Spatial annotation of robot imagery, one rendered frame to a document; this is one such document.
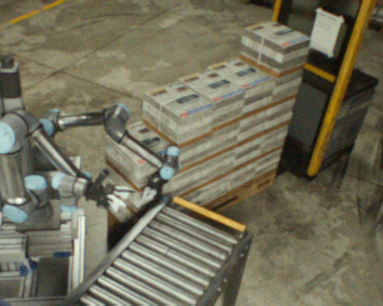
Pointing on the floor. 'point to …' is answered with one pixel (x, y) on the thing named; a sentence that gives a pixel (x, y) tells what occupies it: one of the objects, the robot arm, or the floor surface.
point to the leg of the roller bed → (235, 284)
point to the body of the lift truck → (340, 138)
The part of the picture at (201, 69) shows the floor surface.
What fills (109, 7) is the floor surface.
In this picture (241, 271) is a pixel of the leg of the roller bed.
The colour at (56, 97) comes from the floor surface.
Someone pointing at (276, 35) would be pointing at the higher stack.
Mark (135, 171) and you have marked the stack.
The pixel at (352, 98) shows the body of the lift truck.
